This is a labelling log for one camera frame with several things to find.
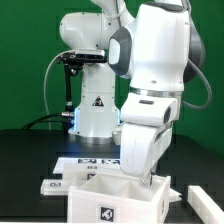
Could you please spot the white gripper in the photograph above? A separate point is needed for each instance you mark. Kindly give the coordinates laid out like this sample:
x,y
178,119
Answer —
x,y
146,133

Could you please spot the white cabinet box body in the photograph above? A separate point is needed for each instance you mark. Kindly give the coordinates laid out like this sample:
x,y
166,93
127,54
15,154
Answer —
x,y
119,199

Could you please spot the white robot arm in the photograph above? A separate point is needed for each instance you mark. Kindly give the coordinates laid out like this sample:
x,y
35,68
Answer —
x,y
134,71

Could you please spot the white cabinet block part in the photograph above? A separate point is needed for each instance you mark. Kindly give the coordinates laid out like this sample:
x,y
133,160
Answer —
x,y
83,172

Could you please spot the white flat cabinet panel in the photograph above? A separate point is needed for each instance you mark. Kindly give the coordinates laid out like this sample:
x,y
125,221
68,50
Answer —
x,y
57,187

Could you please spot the white bar at right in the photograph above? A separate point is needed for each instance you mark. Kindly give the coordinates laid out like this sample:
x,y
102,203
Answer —
x,y
208,211

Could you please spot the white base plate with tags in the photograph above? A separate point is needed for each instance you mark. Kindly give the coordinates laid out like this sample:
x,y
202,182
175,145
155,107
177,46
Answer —
x,y
102,162

